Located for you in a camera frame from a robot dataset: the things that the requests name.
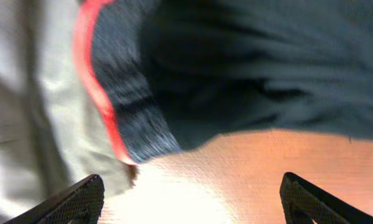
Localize black leggings with red waistband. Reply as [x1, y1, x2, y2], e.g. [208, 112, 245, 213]
[73, 0, 373, 164]

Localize folded khaki pants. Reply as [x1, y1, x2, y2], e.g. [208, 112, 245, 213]
[0, 0, 132, 223]

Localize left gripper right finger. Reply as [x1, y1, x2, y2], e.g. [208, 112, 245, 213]
[280, 172, 373, 224]

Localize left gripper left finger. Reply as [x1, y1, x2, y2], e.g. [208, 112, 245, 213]
[5, 174, 104, 224]

